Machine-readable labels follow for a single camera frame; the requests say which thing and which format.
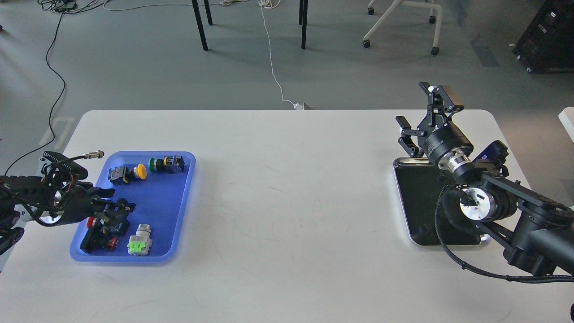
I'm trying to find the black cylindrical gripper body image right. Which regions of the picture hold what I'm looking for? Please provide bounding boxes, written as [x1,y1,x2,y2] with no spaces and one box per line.
[418,123,474,170]

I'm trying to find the silver metal tray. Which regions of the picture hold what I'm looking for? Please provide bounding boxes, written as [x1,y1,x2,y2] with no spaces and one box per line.
[393,157,491,247]

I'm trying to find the white object right edge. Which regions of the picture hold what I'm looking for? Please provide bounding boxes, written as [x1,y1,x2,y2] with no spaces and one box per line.
[558,107,574,141]

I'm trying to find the blue plastic tray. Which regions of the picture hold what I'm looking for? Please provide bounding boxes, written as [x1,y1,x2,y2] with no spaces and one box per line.
[70,151,196,263]

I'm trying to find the red emergency stop button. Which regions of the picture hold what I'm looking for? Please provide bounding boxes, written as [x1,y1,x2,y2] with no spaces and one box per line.
[86,217,130,236]

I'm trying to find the yellow push button switch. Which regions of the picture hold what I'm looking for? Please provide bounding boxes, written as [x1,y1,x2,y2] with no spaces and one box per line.
[107,164,148,185]

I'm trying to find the white rolling chair base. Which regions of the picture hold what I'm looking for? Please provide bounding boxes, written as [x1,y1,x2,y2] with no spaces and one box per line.
[363,0,444,56]

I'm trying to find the black table legs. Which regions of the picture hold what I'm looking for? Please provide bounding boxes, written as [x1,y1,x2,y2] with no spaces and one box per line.
[191,0,309,51]

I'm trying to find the silver green push button switch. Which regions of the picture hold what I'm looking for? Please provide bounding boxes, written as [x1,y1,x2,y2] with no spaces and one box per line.
[127,223,152,256]

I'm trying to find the black red switch block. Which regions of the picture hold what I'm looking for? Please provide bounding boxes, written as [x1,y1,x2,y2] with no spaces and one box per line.
[80,227,117,254]

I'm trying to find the white cable on floor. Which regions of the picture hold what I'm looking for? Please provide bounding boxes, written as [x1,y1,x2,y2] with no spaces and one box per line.
[259,0,304,109]

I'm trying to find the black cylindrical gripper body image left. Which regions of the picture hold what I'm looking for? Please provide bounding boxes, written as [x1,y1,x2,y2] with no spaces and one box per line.
[57,185,100,226]

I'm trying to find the black cable on floor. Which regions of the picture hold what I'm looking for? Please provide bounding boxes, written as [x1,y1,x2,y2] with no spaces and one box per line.
[0,0,104,178]

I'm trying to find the black equipment case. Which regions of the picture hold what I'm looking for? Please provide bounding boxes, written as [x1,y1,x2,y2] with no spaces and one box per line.
[513,0,574,73]

